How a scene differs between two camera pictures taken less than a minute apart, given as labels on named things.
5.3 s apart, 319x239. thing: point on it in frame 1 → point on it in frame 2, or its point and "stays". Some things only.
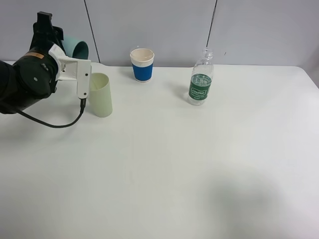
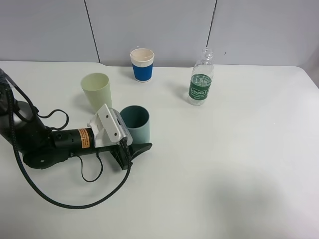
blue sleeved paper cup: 142,61 stays
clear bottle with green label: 200,84 stays
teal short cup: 75,48 → 136,119
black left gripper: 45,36 → 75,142
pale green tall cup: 100,97 stays
